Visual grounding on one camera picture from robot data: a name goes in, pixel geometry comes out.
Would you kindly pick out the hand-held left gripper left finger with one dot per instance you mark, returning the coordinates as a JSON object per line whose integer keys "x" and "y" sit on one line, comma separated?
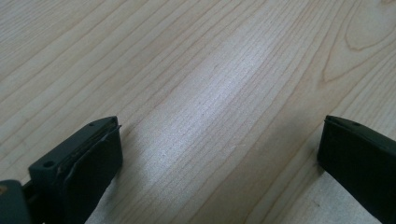
{"x": 84, "y": 174}

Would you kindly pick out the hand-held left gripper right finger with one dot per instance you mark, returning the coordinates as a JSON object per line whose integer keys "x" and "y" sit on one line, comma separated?
{"x": 358, "y": 161}

